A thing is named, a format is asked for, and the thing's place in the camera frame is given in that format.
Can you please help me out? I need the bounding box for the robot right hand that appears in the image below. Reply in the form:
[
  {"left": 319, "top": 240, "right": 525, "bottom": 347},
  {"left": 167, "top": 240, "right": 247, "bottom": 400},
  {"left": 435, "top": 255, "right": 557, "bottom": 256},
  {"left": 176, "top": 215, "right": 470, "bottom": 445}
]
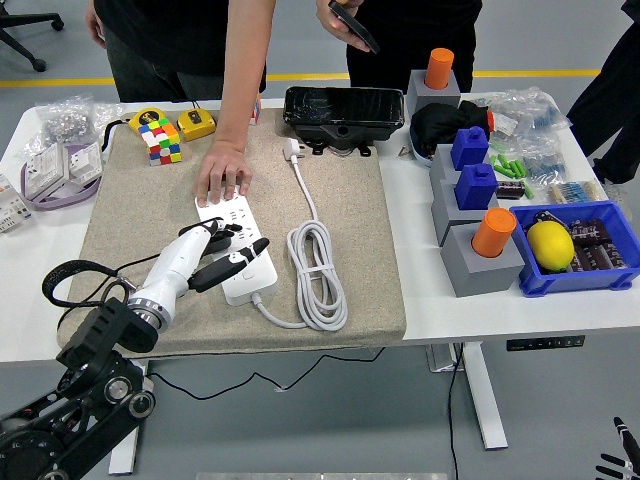
[{"left": 594, "top": 416, "right": 640, "bottom": 480}]

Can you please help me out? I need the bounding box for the person's right hand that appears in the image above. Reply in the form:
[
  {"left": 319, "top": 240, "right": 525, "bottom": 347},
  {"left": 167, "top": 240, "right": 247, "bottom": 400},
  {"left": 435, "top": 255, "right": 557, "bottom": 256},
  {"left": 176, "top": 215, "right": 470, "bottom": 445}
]
[{"left": 84, "top": 0, "right": 107, "bottom": 50}]

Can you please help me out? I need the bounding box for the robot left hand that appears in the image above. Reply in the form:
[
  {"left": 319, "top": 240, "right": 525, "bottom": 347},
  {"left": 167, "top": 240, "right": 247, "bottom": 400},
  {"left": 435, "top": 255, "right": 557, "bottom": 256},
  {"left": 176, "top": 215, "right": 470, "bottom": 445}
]
[{"left": 130, "top": 217, "right": 272, "bottom": 322}]

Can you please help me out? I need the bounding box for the person's left hand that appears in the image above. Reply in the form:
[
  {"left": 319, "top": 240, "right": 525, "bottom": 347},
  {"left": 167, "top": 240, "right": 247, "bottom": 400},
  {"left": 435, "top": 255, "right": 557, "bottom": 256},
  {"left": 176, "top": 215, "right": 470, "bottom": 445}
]
[{"left": 194, "top": 141, "right": 254, "bottom": 208}]

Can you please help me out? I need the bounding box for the person's hand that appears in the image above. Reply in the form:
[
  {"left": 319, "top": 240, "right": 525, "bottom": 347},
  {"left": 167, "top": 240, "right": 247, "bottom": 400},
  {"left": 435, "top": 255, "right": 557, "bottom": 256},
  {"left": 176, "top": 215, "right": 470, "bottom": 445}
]
[{"left": 315, "top": 0, "right": 371, "bottom": 54}]

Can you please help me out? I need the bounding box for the black smartphone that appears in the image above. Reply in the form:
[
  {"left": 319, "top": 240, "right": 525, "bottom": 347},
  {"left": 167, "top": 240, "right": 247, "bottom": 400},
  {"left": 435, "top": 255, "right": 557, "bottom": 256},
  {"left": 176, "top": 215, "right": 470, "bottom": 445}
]
[{"left": 328, "top": 0, "right": 381, "bottom": 55}]

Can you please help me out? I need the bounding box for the white power strip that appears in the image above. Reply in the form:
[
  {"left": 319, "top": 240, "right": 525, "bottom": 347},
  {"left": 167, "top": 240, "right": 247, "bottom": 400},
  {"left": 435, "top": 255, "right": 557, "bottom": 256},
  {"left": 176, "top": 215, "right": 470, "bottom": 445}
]
[{"left": 194, "top": 193, "right": 280, "bottom": 307}]

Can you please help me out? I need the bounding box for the black office chair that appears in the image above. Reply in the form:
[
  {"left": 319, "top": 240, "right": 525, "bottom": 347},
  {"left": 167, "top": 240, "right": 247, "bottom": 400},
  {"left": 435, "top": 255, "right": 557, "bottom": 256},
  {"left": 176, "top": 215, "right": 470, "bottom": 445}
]
[{"left": 0, "top": 0, "right": 65, "bottom": 73}]

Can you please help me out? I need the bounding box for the square yellow tape measure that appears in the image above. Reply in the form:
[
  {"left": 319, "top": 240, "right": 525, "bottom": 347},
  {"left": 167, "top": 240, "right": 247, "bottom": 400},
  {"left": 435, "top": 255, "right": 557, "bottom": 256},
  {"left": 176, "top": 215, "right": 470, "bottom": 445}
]
[{"left": 176, "top": 98, "right": 218, "bottom": 143}]

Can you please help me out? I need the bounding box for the black film-wrapped device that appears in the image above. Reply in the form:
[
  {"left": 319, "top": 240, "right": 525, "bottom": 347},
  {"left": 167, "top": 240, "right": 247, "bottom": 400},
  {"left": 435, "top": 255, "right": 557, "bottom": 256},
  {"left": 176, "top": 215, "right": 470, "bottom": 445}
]
[{"left": 282, "top": 85, "right": 405, "bottom": 157}]

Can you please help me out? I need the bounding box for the round yellow tape measure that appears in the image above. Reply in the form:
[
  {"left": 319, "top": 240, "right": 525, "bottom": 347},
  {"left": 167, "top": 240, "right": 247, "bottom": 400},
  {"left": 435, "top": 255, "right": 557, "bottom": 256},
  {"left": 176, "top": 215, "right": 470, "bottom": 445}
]
[{"left": 101, "top": 106, "right": 169, "bottom": 152}]

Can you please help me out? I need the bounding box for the clear bag of metal nuts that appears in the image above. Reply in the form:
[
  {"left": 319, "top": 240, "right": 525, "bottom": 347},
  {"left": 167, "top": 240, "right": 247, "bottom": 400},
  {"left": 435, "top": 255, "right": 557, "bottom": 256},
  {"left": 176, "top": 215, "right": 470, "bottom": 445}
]
[{"left": 22, "top": 92, "right": 125, "bottom": 156}]

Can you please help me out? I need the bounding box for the orange cylinder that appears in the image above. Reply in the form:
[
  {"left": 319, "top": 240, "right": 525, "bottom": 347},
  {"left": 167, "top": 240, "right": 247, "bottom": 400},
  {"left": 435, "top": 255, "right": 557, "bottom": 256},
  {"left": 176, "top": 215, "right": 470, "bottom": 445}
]
[
  {"left": 471, "top": 207, "right": 518, "bottom": 259},
  {"left": 424, "top": 47, "right": 455, "bottom": 91}
]

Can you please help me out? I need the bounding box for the grey square block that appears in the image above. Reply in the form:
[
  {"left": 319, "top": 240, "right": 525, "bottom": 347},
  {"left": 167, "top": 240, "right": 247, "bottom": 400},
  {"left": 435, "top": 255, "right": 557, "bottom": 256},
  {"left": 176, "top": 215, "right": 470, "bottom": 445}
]
[
  {"left": 439, "top": 222, "right": 526, "bottom": 299},
  {"left": 405, "top": 69, "right": 462, "bottom": 115},
  {"left": 430, "top": 177, "right": 501, "bottom": 247},
  {"left": 428, "top": 143, "right": 494, "bottom": 184}
]

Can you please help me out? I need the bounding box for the black table control panel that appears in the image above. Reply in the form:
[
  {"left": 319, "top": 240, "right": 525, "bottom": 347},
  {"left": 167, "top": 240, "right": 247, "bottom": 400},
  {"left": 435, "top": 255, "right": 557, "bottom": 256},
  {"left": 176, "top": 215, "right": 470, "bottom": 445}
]
[{"left": 505, "top": 333, "right": 586, "bottom": 353}]

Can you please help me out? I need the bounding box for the purple tray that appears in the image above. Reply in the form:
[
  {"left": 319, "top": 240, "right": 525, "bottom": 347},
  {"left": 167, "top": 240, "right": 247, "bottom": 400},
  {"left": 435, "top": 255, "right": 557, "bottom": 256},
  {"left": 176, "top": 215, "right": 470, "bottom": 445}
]
[{"left": 19, "top": 142, "right": 104, "bottom": 211}]

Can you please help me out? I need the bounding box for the white socket box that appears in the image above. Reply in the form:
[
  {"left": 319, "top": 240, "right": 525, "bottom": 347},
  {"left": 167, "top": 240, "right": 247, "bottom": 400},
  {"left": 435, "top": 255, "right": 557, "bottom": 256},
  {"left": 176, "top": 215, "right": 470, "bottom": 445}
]
[
  {"left": 67, "top": 142, "right": 105, "bottom": 182},
  {"left": 23, "top": 142, "right": 69, "bottom": 199}
]

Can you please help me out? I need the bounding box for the black cloth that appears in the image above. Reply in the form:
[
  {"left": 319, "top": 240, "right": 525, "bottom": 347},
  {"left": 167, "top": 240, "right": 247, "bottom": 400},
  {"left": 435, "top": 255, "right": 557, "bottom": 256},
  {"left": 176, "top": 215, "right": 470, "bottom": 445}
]
[{"left": 409, "top": 99, "right": 494, "bottom": 156}]

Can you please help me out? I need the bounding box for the white table leg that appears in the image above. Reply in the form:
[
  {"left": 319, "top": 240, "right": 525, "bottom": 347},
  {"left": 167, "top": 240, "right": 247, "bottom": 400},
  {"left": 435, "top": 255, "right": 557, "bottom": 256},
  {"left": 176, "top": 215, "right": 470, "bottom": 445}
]
[
  {"left": 459, "top": 342, "right": 509, "bottom": 451},
  {"left": 107, "top": 360, "right": 151, "bottom": 476}
]

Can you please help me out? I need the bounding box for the grey-brown mat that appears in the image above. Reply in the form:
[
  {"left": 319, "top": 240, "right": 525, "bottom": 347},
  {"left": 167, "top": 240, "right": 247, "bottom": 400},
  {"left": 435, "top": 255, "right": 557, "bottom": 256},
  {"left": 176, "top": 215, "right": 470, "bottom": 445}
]
[{"left": 57, "top": 107, "right": 407, "bottom": 359}]

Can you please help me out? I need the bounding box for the white blue round dish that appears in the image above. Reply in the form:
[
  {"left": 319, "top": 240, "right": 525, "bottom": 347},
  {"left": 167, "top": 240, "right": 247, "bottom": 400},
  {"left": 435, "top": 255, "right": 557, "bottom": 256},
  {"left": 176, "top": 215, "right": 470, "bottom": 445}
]
[{"left": 408, "top": 124, "right": 437, "bottom": 169}]

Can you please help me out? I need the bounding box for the blue plastic bin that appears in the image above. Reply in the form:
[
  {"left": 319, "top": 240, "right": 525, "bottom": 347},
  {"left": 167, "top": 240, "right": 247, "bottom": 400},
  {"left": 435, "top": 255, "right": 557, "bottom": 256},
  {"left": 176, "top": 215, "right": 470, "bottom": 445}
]
[{"left": 509, "top": 199, "right": 640, "bottom": 299}]

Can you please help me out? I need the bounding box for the white circuit breaker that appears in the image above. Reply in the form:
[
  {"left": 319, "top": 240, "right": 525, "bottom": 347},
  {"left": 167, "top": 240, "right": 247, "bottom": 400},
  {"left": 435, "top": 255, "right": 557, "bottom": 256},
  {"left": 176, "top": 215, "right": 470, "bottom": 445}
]
[{"left": 0, "top": 172, "right": 32, "bottom": 235}]

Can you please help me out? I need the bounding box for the blue block with knob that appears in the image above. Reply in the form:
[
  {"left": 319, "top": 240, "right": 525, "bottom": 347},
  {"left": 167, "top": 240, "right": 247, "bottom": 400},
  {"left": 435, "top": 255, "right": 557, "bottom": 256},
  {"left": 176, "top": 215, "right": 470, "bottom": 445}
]
[
  {"left": 453, "top": 163, "right": 499, "bottom": 211},
  {"left": 449, "top": 125, "right": 490, "bottom": 172}
]

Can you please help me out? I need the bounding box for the dark brown capacitor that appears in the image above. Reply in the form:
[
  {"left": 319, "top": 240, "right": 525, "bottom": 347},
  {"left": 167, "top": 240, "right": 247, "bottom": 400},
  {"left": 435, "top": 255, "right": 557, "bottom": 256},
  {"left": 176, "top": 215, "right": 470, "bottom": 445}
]
[
  {"left": 573, "top": 242, "right": 629, "bottom": 274},
  {"left": 569, "top": 218, "right": 612, "bottom": 245}
]

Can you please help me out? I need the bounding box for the red white labelled item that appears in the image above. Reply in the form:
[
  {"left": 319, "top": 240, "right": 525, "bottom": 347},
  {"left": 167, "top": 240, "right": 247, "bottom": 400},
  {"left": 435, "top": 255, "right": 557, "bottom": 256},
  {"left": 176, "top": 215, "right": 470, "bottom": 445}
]
[{"left": 485, "top": 109, "right": 519, "bottom": 136}]

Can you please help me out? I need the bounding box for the grey under-table box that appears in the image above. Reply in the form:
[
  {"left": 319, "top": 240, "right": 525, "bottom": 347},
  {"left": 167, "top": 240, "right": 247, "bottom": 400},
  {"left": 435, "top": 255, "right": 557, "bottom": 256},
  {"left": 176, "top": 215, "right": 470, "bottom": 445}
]
[{"left": 424, "top": 343, "right": 464, "bottom": 374}]

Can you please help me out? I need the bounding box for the yellow lemon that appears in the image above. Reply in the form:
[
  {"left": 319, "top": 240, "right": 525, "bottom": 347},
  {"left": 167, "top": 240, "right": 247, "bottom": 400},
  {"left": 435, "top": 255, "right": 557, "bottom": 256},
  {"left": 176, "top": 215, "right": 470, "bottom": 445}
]
[{"left": 527, "top": 221, "right": 575, "bottom": 274}]

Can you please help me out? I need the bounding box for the large clear bag of resistors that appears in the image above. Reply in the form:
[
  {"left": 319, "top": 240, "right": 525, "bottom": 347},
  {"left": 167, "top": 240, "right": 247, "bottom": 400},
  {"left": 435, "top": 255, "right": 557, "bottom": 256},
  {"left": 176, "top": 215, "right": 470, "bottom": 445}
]
[{"left": 487, "top": 87, "right": 571, "bottom": 139}]

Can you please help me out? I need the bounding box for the dark printed capacitor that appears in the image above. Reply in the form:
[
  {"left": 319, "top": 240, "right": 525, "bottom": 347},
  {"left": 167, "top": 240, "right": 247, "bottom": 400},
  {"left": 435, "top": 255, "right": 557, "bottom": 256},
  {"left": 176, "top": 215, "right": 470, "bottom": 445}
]
[{"left": 494, "top": 180, "right": 526, "bottom": 200}]

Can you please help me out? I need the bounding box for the clear bag of tan resistors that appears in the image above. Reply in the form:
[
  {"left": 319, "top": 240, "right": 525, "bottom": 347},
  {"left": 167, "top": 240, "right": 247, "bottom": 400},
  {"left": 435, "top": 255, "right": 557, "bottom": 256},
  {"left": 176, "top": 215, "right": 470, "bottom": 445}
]
[{"left": 547, "top": 178, "right": 609, "bottom": 205}]

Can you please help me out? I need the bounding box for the clear bag of blue resistors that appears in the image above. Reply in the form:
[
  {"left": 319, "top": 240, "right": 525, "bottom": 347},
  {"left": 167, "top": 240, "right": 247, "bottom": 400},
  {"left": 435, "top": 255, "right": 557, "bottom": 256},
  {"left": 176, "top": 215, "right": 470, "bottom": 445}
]
[{"left": 519, "top": 134, "right": 569, "bottom": 181}]

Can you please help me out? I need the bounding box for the white cord with plug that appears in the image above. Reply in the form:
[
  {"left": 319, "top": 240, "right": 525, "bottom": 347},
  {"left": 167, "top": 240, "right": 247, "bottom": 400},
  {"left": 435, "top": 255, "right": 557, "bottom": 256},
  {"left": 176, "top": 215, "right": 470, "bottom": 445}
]
[{"left": 249, "top": 137, "right": 350, "bottom": 332}]

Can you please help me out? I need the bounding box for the thin black plug cord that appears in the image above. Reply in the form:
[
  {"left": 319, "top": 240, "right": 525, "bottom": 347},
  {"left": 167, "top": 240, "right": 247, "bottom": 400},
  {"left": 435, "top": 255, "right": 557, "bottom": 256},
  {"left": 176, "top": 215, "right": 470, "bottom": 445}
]
[{"left": 114, "top": 239, "right": 387, "bottom": 401}]

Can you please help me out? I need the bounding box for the black hanging cable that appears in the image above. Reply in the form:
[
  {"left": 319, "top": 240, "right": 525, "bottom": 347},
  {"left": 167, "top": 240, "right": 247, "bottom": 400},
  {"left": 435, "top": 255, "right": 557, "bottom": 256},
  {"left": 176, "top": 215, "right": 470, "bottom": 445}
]
[{"left": 446, "top": 343, "right": 464, "bottom": 480}]

